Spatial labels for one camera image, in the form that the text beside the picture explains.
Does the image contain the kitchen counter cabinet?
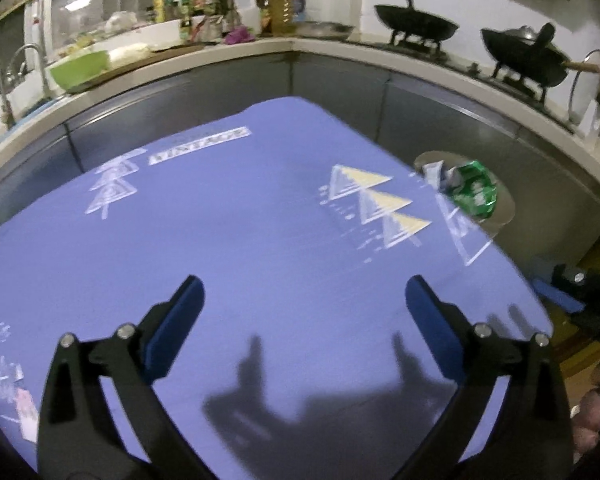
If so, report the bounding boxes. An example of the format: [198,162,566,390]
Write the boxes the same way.
[0,40,600,269]

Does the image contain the green plastic basin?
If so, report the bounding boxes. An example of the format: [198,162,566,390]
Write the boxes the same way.
[48,50,110,92]

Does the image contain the white plastic jug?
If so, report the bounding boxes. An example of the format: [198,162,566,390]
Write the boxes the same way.
[234,0,261,36]

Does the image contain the black wok with wooden handle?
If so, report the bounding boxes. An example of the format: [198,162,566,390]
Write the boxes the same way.
[481,23,600,104]

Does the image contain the blue printed table cloth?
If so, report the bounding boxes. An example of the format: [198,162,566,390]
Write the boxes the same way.
[0,98,552,479]

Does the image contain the black wok left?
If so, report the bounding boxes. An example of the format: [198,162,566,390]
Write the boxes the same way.
[374,0,460,53]

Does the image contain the yellow oil bottle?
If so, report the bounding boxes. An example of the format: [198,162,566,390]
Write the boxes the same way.
[268,0,294,37]

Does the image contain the round metal trash bin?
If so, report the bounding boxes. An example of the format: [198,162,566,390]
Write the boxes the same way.
[414,151,515,237]

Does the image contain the chrome sink faucet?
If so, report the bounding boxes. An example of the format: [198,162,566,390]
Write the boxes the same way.
[7,42,54,101]

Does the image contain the white crumpled wrapper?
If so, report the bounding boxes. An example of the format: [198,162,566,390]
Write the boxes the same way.
[422,160,453,194]

